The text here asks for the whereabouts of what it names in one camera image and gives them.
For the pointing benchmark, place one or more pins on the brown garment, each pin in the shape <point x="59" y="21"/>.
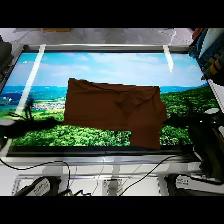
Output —
<point x="106" y="106"/>

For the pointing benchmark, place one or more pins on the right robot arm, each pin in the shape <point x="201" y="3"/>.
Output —
<point x="200" y="120"/>

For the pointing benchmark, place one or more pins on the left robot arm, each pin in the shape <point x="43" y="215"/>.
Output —
<point x="20" y="127"/>

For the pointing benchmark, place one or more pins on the dark green garment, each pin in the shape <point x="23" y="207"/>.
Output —
<point x="210" y="150"/>

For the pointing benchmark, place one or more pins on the silver frame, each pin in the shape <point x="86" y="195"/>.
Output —
<point x="116" y="162"/>

